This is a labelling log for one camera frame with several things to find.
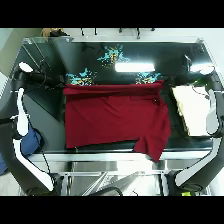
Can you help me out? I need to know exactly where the red T-shirt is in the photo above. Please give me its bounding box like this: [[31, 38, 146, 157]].
[[62, 79, 172, 164]]

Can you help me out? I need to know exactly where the cream folded garment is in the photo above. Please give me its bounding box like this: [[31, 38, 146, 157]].
[[171, 85, 214, 137]]

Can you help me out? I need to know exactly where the blue garment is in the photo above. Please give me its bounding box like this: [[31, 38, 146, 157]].
[[0, 127, 44, 175]]

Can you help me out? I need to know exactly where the black cable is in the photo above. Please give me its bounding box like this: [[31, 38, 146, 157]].
[[27, 119, 52, 176]]

